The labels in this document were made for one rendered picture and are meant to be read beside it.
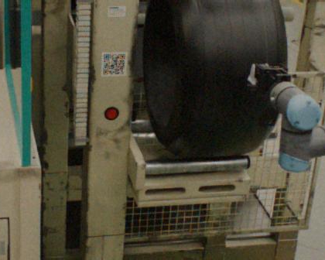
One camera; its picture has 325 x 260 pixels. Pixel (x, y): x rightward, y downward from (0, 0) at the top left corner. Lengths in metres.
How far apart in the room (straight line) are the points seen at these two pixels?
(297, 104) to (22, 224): 0.69
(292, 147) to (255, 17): 0.46
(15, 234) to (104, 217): 0.85
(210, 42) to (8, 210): 0.79
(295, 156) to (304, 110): 0.13
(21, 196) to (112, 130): 0.77
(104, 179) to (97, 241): 0.23
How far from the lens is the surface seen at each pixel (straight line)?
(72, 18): 2.76
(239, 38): 2.19
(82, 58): 2.29
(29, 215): 1.70
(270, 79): 2.04
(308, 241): 3.85
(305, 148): 1.93
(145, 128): 2.65
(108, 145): 2.42
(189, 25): 2.19
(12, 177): 1.65
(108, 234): 2.59
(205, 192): 2.48
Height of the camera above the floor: 2.07
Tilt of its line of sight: 26 degrees down
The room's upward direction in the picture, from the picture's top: 3 degrees clockwise
